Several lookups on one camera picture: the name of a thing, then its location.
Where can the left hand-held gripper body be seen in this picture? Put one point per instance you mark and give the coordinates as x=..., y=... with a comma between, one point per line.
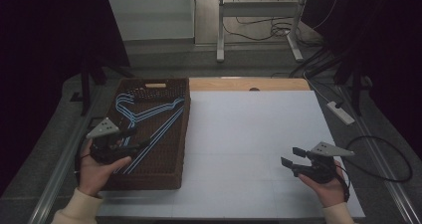
x=106, y=147

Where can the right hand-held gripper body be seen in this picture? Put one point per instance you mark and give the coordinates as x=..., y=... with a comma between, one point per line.
x=320, y=167

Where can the brown woven basket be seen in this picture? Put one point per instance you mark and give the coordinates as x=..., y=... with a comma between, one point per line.
x=166, y=171

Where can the person's right hand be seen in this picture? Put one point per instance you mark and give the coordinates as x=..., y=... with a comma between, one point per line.
x=331, y=192

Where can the person's left hand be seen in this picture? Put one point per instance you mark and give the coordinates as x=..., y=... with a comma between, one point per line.
x=93, y=177

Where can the white table cover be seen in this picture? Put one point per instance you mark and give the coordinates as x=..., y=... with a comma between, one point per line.
x=249, y=134

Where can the white power strip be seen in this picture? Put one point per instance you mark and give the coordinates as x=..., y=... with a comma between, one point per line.
x=341, y=112

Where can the black metal stand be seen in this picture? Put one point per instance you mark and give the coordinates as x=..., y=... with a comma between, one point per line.
x=86, y=84
x=355, y=84

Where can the white panel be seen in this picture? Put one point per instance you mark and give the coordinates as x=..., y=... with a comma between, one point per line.
x=149, y=15

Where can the dark curtain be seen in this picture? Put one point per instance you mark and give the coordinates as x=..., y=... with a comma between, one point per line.
x=381, y=35
x=49, y=35

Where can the aluminium rail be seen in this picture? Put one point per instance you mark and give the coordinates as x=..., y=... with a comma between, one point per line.
x=59, y=171
x=388, y=171

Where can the white metal desk frame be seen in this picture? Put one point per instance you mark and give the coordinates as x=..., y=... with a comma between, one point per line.
x=255, y=8

